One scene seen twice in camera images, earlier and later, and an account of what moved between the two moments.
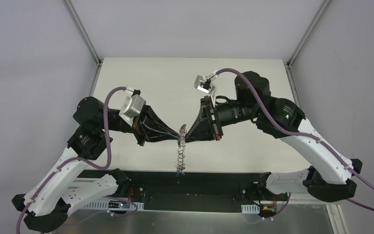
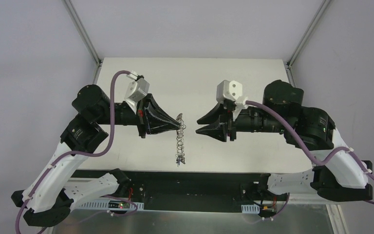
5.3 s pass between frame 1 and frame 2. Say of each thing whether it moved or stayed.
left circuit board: stayed
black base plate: stayed
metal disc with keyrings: moved
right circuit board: stayed
